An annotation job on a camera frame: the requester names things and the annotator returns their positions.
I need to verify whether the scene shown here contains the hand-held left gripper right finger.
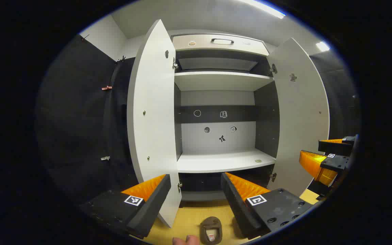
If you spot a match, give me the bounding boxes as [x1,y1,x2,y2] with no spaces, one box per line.
[221,172,314,240]

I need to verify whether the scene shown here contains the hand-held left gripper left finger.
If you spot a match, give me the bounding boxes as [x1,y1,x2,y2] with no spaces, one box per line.
[80,174,172,240]

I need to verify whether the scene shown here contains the brown shoe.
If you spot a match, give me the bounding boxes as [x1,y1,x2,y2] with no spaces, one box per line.
[199,216,223,245]

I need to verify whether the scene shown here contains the white shoe cabinet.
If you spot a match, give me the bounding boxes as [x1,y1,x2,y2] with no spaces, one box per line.
[172,29,281,202]

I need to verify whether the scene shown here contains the white shoe cabinet door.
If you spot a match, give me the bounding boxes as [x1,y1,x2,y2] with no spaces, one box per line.
[127,19,183,228]
[267,37,330,198]

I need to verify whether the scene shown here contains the white cabinet drawer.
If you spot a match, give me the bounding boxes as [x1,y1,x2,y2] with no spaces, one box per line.
[172,33,270,56]

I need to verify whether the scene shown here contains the black backdrop cloth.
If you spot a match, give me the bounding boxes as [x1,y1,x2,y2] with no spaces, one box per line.
[309,51,362,141]
[35,34,139,206]

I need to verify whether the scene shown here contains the long ceiling light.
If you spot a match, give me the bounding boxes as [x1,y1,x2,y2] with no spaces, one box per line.
[240,0,286,19]

